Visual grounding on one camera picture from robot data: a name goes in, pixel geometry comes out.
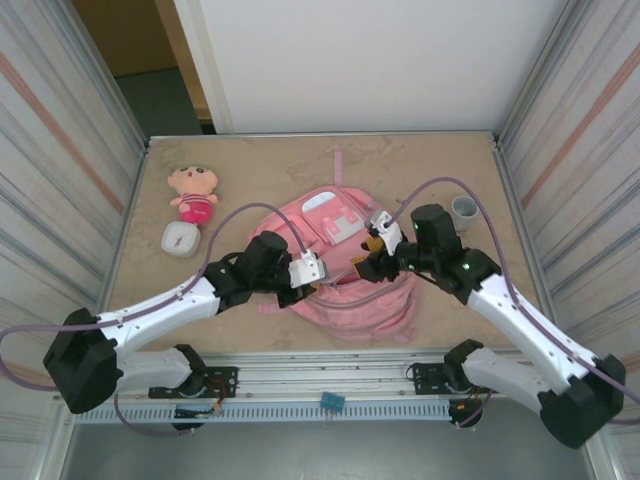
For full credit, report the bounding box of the white square alarm clock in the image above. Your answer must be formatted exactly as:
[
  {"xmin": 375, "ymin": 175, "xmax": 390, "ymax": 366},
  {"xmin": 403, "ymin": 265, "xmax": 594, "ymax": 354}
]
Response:
[{"xmin": 160, "ymin": 221, "xmax": 202, "ymax": 259}]

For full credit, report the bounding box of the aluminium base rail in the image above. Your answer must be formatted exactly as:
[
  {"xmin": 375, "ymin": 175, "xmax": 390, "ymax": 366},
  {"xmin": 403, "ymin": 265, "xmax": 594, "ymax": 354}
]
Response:
[{"xmin": 54, "ymin": 349, "xmax": 599, "ymax": 401}]

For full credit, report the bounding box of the aluminium table edge rail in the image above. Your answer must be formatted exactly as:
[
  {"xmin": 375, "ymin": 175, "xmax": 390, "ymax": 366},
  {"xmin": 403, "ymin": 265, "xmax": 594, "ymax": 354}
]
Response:
[{"xmin": 147, "ymin": 130, "xmax": 499, "ymax": 142}]

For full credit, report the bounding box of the aluminium enclosure post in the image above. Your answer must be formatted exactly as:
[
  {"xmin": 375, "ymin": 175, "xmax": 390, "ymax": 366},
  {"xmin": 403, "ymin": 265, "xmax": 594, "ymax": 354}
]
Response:
[
  {"xmin": 52, "ymin": 0, "xmax": 154, "ymax": 156},
  {"xmin": 492, "ymin": 0, "xmax": 589, "ymax": 151}
]

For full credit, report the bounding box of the grey plastic cup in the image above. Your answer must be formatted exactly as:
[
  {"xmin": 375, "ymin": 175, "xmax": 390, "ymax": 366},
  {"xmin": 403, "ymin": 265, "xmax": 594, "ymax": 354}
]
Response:
[{"xmin": 451, "ymin": 195, "xmax": 479, "ymax": 232}]

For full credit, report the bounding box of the tan wooden door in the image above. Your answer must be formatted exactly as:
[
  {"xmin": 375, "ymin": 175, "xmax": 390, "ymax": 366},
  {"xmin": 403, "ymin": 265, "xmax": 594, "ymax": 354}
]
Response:
[{"xmin": 153, "ymin": 0, "xmax": 214, "ymax": 124}]

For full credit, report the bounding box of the pink plush doll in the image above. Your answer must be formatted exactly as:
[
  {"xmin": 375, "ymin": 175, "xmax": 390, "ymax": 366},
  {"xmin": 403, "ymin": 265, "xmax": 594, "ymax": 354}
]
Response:
[{"xmin": 167, "ymin": 165, "xmax": 221, "ymax": 225}]

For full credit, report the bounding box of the pink backpack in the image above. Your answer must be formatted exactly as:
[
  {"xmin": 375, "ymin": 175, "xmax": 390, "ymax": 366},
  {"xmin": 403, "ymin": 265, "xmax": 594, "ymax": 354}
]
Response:
[{"xmin": 256, "ymin": 148, "xmax": 419, "ymax": 344}]

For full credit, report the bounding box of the slotted grey cable duct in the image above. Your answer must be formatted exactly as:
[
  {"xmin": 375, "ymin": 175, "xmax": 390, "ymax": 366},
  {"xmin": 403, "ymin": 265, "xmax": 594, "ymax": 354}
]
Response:
[{"xmin": 74, "ymin": 401, "xmax": 454, "ymax": 425}]

